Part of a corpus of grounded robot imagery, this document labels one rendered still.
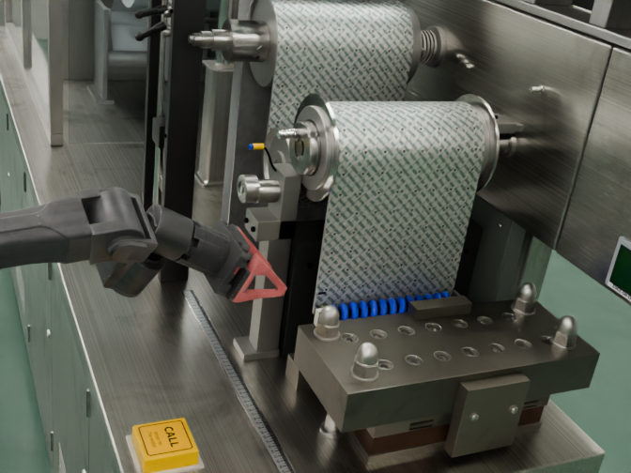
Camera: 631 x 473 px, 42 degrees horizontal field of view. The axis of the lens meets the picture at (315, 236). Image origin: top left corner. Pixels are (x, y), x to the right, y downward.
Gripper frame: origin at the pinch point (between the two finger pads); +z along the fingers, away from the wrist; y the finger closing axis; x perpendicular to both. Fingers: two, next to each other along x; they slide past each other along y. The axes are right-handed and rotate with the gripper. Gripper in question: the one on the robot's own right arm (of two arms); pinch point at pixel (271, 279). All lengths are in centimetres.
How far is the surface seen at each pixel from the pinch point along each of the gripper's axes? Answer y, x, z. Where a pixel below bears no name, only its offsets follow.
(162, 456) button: 12.6, -22.7, -7.4
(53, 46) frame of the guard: -103, -3, -17
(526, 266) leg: -15, 17, 54
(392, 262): -0.9, 9.3, 16.4
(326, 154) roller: -1.5, 18.2, -2.6
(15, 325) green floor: -169, -106, 30
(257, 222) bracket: -8.0, 4.2, -2.0
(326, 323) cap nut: 7.0, -0.4, 6.5
